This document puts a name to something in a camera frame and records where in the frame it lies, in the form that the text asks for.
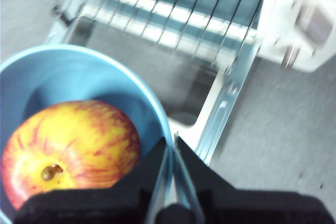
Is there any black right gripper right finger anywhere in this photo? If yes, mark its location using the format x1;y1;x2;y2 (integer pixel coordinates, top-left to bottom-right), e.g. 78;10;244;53
174;134;333;224

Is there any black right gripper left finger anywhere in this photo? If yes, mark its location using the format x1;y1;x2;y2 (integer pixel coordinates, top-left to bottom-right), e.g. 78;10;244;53
13;137;167;224

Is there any red yellow apple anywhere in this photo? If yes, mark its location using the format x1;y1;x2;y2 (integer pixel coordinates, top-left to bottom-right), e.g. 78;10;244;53
0;100;141;210

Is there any glass oven door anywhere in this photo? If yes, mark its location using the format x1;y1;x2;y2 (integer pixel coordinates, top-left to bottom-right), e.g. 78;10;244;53
44;16;260;167

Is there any blue bowl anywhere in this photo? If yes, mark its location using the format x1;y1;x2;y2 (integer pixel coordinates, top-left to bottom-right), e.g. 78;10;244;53
0;44;175;224

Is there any beige oven knob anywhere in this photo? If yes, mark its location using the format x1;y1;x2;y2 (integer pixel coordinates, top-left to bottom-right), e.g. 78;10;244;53
281;46;300;68
293;0;334;44

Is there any metal wire oven rack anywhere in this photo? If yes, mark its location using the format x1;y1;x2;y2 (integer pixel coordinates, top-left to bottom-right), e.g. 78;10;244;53
54;0;269;60

